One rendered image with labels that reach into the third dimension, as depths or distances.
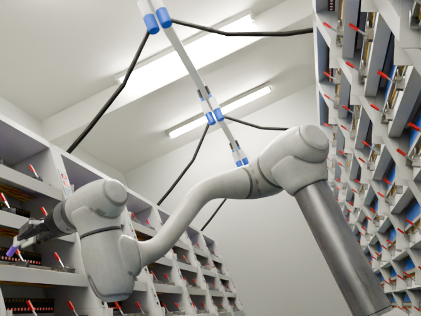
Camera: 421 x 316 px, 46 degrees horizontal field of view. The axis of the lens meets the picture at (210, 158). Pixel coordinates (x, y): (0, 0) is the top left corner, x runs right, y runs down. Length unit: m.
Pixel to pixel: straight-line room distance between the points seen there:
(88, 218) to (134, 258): 0.14
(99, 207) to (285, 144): 0.53
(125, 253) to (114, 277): 0.06
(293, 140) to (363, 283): 0.41
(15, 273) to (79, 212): 0.51
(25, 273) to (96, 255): 0.57
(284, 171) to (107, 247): 0.53
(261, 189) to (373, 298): 0.43
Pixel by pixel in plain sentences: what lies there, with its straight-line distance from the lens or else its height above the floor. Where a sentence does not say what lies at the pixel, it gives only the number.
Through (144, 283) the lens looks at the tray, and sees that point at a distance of 2.73.
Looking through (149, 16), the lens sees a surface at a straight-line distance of 2.67.
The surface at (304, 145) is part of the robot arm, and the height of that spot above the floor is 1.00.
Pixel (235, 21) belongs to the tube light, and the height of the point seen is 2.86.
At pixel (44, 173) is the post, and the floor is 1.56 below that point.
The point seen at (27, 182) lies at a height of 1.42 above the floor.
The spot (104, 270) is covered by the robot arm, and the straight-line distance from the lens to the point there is 1.19.
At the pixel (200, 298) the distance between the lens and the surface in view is 4.12.
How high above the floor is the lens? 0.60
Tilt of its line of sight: 20 degrees up
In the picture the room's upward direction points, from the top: 23 degrees counter-clockwise
